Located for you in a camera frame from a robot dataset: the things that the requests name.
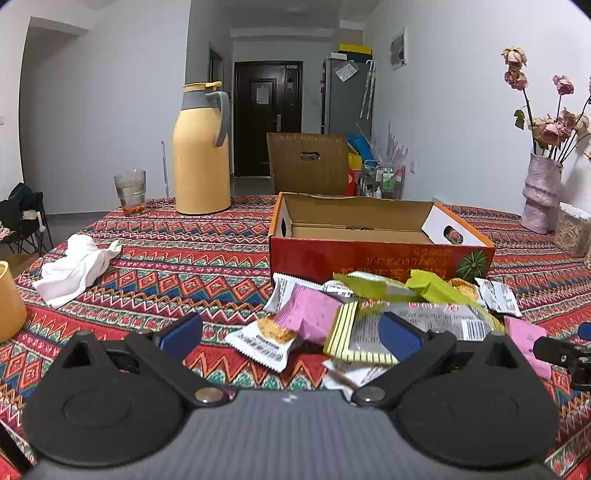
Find small grey black-print packet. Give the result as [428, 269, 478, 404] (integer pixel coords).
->
[475, 278, 523, 318]

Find grey refrigerator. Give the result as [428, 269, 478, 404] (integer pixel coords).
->
[321, 56, 374, 137]

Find wooden chair back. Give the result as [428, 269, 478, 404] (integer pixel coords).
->
[266, 132, 349, 195]

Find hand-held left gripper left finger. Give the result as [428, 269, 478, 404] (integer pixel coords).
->
[54, 313, 230, 408]

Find blue plastic item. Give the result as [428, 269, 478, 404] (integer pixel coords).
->
[346, 134, 377, 162]

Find pink snack packet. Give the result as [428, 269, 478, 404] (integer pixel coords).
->
[503, 316, 552, 380]
[276, 285, 345, 346]

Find white wall panel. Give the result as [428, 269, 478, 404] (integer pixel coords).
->
[389, 27, 410, 71]

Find white cookie print packet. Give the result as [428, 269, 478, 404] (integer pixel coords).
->
[225, 316, 303, 373]
[445, 277, 481, 301]

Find white hanging umbrella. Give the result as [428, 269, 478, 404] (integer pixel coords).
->
[360, 59, 376, 120]

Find clear container of seeds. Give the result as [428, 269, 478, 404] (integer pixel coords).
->
[553, 202, 591, 258]

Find dark entrance door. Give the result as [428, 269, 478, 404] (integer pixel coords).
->
[233, 60, 304, 178]

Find pink textured vase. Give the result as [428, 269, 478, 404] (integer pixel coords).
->
[520, 153, 563, 234]

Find orange cardboard box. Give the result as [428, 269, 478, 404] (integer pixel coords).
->
[269, 192, 497, 284]

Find dried pink rose bouquet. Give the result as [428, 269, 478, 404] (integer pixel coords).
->
[502, 46, 591, 164]

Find yellow striped silver snack packet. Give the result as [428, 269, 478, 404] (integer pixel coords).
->
[323, 301, 505, 365]

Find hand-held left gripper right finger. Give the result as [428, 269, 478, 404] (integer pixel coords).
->
[352, 312, 526, 408]

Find yellow thermos jug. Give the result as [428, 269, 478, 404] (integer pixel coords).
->
[172, 81, 233, 215]

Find wire trolley with bottles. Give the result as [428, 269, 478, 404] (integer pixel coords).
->
[360, 159, 406, 200]

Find lime green snack packet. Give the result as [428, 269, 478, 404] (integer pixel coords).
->
[406, 270, 485, 308]

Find green and white snack packet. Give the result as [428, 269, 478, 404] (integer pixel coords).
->
[333, 271, 409, 302]

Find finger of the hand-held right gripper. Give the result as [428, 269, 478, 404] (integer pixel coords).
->
[532, 336, 591, 392]

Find white cloth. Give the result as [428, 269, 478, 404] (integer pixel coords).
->
[32, 234, 123, 309]

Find clear drinking glass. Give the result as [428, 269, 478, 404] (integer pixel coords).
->
[113, 170, 147, 217]

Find black folding chair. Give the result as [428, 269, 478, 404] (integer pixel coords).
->
[0, 182, 54, 254]

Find plain white snack packet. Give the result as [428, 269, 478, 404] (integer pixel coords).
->
[322, 360, 391, 400]

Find yellow cup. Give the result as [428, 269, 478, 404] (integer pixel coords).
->
[0, 261, 28, 343]

